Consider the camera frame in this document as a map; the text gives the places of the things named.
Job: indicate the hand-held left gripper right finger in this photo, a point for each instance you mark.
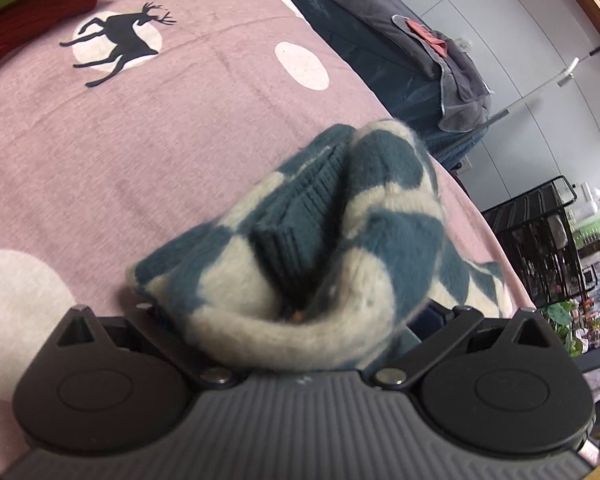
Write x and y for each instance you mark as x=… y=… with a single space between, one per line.
x=432 y=321

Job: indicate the grey cloth with silver trim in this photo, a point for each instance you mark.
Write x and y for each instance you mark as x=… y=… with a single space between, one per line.
x=460 y=90

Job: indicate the dark red knitted garment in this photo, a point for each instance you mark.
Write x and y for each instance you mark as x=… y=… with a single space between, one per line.
x=25 y=25

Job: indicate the teal cream checkered sweater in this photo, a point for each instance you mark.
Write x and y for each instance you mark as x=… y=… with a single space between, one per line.
x=380 y=240

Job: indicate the red cloth piece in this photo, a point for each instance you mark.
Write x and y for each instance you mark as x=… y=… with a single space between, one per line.
x=427 y=35

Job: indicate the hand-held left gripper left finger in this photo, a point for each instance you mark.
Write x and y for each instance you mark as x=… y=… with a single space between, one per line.
x=150 y=332

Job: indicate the pink dotted bed sheet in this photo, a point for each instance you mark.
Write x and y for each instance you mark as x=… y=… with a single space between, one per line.
x=180 y=135

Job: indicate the white metal rod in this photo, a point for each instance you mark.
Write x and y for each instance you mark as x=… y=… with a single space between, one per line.
x=535 y=91

